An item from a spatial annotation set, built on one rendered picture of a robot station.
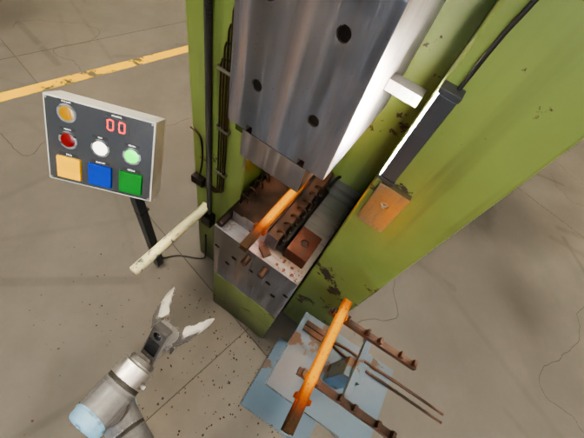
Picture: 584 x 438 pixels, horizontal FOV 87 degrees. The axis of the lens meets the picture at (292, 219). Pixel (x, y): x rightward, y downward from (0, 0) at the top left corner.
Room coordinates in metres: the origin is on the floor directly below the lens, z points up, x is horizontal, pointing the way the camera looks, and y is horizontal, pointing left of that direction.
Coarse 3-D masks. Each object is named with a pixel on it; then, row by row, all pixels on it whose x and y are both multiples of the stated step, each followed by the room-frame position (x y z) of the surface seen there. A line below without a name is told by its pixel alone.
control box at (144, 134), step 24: (48, 96) 0.57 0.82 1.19; (72, 96) 0.61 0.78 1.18; (48, 120) 0.53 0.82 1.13; (72, 120) 0.56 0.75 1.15; (96, 120) 0.58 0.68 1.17; (120, 120) 0.60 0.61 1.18; (144, 120) 0.63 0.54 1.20; (48, 144) 0.49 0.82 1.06; (120, 144) 0.57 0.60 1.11; (144, 144) 0.59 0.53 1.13; (120, 168) 0.53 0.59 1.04; (144, 168) 0.55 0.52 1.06; (120, 192) 0.48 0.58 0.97; (144, 192) 0.51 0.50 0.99
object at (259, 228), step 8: (304, 184) 0.81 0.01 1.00; (288, 192) 0.74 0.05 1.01; (280, 200) 0.69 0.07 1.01; (288, 200) 0.70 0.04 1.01; (280, 208) 0.65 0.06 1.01; (272, 216) 0.61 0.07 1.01; (256, 224) 0.55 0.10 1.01; (264, 224) 0.56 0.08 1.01; (256, 232) 0.52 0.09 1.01; (264, 232) 0.53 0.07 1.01; (248, 240) 0.48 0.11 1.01; (240, 248) 0.45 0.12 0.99; (248, 248) 0.46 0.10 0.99
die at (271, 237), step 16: (272, 176) 0.80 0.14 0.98; (256, 192) 0.70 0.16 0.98; (272, 192) 0.72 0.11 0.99; (304, 192) 0.78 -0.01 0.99; (320, 192) 0.85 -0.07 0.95; (240, 208) 0.61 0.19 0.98; (256, 208) 0.63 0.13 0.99; (272, 208) 0.65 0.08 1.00; (288, 208) 0.67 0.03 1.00; (240, 224) 0.57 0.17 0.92; (272, 224) 0.58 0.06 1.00; (288, 224) 0.61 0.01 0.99; (272, 240) 0.54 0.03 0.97
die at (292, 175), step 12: (252, 144) 0.57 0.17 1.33; (264, 144) 0.57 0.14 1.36; (252, 156) 0.57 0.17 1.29; (264, 156) 0.56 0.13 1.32; (276, 156) 0.56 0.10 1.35; (264, 168) 0.56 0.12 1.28; (276, 168) 0.55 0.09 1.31; (288, 168) 0.55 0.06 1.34; (300, 168) 0.54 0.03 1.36; (288, 180) 0.54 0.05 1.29; (300, 180) 0.54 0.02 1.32
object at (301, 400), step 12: (348, 300) 0.42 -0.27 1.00; (336, 324) 0.33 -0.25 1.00; (336, 336) 0.30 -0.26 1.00; (324, 348) 0.25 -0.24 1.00; (324, 360) 0.22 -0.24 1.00; (312, 372) 0.18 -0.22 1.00; (312, 384) 0.15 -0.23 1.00; (300, 396) 0.11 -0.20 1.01; (300, 408) 0.08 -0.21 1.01; (288, 420) 0.05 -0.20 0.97; (288, 432) 0.03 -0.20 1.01
